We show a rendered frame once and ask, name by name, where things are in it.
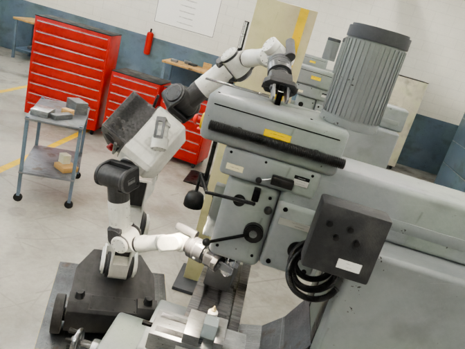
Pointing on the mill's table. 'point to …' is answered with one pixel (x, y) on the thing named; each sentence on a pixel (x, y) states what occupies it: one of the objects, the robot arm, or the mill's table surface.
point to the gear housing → (243, 159)
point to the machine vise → (163, 336)
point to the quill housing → (228, 213)
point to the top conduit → (277, 144)
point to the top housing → (273, 127)
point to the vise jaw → (194, 327)
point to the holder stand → (223, 283)
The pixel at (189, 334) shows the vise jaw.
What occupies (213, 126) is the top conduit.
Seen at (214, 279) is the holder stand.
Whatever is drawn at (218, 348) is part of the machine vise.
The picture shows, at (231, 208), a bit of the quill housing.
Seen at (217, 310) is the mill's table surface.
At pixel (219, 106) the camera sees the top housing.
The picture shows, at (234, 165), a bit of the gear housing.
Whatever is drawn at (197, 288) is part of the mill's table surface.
